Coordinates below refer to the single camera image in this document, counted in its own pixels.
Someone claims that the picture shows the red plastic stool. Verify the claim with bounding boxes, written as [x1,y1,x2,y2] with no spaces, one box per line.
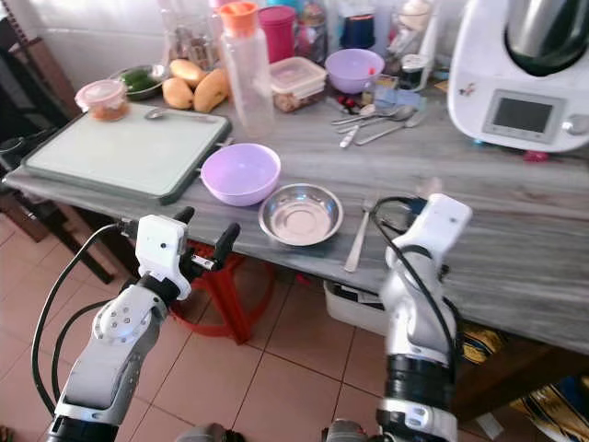
[179,241,279,347]

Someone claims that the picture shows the steel fork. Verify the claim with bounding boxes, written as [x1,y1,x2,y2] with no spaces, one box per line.
[342,194,379,274]

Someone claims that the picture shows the large purple plastic bowl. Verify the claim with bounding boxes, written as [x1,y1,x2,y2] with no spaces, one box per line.
[200,142,283,207]

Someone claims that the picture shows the shallow steel bowl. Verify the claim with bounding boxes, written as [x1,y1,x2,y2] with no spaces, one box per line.
[259,181,345,248]

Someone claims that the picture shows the steel spoon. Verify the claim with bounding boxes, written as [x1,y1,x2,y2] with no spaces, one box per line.
[331,104,387,128]
[144,107,219,124]
[353,110,430,147]
[339,105,417,150]

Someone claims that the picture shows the green-rimmed cutting board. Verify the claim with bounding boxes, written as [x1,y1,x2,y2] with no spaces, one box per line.
[19,113,234,206]

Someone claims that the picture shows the yellow mango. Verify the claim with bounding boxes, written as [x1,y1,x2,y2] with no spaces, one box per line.
[192,68,232,114]
[162,77,196,111]
[169,57,207,87]

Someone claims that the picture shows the white plastic bin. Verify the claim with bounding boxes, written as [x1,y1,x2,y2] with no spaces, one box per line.
[322,280,389,334]

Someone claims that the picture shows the steel bowl with green fruit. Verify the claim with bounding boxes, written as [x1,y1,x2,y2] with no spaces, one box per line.
[116,64,172,101]

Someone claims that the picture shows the small pink-lidded food tub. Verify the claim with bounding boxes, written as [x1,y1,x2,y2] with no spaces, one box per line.
[75,78,131,123]

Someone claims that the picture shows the clear bottle orange cap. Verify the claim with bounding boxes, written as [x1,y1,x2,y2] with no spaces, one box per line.
[218,1,276,141]

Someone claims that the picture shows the white kitchen cooking machine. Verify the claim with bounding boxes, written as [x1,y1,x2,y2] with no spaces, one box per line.
[447,0,589,155]

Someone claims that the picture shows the small purple plastic bowl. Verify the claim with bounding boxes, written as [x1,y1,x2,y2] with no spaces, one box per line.
[324,47,387,96]

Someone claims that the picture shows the white utensil drainer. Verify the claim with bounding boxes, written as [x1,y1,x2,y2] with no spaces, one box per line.
[386,0,445,93]

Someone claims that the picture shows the grey robot left foot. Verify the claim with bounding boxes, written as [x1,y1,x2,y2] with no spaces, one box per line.
[174,423,228,442]

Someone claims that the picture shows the grey robot foot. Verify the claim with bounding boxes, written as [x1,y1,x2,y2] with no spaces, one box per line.
[325,418,380,442]
[174,423,228,442]

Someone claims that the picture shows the clear lidded food container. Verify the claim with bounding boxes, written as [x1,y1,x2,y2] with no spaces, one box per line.
[268,56,330,114]

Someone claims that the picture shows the clear glass jar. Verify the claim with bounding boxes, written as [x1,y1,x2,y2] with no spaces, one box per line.
[157,0,223,72]

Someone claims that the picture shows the dark wooden chair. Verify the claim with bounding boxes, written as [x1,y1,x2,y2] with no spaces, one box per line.
[0,14,122,286]

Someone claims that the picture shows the dark blue cup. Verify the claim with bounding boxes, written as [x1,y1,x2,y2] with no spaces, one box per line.
[338,9,379,51]

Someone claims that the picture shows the pink plastic tumbler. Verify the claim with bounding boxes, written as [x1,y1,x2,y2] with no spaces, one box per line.
[259,5,299,64]

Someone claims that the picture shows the grey robot right foot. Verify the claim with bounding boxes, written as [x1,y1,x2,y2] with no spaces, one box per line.
[325,418,380,442]

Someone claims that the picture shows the yellow patterned cloth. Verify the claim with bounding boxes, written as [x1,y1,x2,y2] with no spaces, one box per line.
[509,372,589,442]

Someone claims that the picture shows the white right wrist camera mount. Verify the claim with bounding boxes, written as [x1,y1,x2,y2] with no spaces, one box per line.
[399,193,474,270]

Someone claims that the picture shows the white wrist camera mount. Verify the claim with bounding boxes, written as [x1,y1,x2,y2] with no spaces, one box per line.
[134,215,193,301]
[399,193,474,270]

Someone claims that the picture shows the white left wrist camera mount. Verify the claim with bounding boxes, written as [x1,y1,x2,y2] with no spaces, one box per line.
[134,215,193,301]

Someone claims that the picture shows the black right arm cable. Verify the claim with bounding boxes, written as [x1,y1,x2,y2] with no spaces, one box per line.
[373,196,464,369]

